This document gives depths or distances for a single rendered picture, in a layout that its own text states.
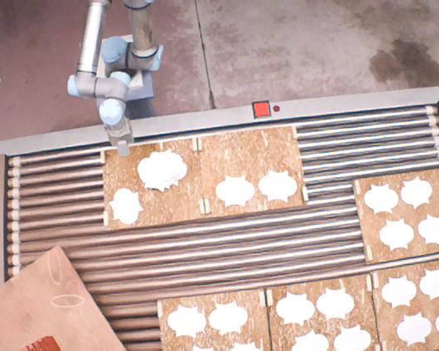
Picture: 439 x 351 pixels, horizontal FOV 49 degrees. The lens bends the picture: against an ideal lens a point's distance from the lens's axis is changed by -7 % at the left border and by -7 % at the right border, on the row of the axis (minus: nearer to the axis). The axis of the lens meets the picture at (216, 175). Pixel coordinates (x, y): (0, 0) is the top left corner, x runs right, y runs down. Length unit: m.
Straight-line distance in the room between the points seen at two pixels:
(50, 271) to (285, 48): 2.19
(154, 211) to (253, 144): 0.49
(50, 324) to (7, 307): 0.20
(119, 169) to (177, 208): 0.30
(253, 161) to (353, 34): 1.74
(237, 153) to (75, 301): 0.88
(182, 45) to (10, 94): 1.26
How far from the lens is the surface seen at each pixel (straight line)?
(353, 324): 2.01
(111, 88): 1.78
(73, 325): 1.97
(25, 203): 2.27
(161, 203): 2.07
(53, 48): 3.74
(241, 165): 2.09
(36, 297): 2.04
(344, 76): 3.40
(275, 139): 2.13
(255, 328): 1.97
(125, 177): 2.13
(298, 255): 2.02
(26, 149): 2.36
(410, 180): 2.18
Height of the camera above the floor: 2.90
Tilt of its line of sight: 71 degrees down
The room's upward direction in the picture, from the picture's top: 10 degrees counter-clockwise
